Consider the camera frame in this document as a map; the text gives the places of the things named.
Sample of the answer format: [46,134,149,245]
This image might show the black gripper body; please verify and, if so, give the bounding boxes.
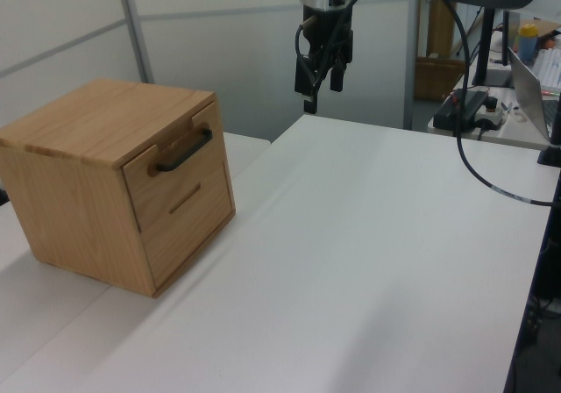
[302,5,355,63]

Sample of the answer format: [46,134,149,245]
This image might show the wooden drawer with black handle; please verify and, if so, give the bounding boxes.
[122,101,229,232]

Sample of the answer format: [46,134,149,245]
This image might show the brown wooden furniture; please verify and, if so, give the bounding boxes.
[414,0,470,103]

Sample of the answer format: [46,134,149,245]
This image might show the black power box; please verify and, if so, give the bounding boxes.
[433,89,490,129]

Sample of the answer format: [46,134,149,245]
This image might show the black monitor stand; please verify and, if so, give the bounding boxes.
[471,6,514,89]

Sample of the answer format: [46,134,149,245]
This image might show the emergency stop button box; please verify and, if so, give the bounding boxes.
[475,96,509,132]

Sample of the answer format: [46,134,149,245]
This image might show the scissors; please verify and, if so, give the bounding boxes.
[499,101,527,122]

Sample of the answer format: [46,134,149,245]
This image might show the grey laptop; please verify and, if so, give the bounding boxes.
[508,46,561,144]

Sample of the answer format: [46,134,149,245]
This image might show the blue bottle with yellow lid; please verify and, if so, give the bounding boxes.
[516,23,539,65]

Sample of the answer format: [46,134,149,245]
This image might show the white keyboard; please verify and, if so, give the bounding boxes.
[535,46,561,90]

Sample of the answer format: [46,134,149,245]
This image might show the wooden cabinet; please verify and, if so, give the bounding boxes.
[0,78,238,298]

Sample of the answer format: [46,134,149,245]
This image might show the grey metal partition post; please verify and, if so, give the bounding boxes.
[114,0,155,85]
[405,0,422,131]

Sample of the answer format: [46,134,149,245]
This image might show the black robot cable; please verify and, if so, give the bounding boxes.
[294,0,554,206]

